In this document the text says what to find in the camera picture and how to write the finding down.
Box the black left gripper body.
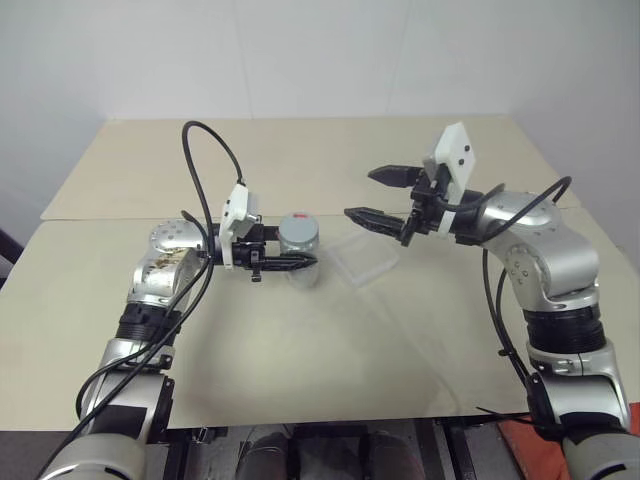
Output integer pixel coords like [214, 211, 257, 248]
[231, 224, 281, 284]

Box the grey jar lid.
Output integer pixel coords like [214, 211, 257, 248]
[277, 213, 321, 247]

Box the clear plastic box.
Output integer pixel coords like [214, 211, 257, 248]
[326, 230, 402, 289]

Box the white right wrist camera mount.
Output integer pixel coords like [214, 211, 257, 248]
[422, 121, 478, 235]

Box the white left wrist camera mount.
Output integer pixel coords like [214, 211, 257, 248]
[218, 183, 262, 272]

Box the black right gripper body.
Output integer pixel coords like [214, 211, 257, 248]
[399, 167, 454, 249]

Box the dark rounded shape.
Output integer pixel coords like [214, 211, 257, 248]
[235, 430, 301, 480]

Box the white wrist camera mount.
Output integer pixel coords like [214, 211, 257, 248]
[422, 121, 478, 235]
[218, 183, 262, 272]

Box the orange cloth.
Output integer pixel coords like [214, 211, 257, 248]
[494, 413, 569, 480]

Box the clear glass jar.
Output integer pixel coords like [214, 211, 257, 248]
[279, 239, 320, 292]

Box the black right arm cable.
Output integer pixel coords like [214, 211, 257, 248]
[431, 175, 574, 442]

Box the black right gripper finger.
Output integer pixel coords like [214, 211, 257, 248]
[343, 205, 412, 242]
[367, 163, 425, 190]

